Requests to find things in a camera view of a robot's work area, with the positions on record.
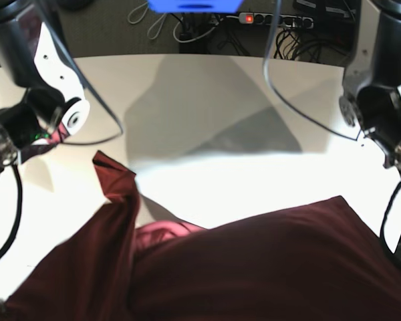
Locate dark red t-shirt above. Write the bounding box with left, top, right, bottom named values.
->
left=0, top=152, right=401, bottom=320

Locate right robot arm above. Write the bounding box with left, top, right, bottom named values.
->
left=0, top=1, right=94, bottom=259

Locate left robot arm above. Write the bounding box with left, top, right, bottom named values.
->
left=339, top=1, right=401, bottom=268

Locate black power strip red light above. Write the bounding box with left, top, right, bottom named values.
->
left=239, top=12, right=315, bottom=29

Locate blue box at top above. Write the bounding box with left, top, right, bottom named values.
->
left=148, top=0, right=243, bottom=13

